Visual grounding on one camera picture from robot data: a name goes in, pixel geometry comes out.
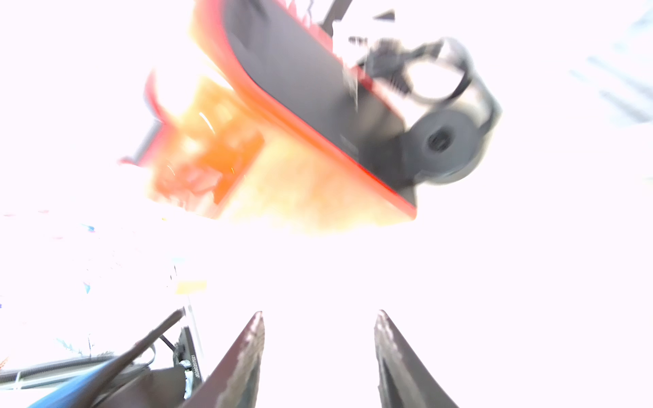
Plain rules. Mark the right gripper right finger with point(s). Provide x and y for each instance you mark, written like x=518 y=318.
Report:
x=404 y=381

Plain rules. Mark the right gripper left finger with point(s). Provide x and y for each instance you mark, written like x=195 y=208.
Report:
x=234 y=382

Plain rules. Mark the red coffee machine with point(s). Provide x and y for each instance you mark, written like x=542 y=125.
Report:
x=256 y=120

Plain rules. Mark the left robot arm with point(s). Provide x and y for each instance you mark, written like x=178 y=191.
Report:
x=160 y=370

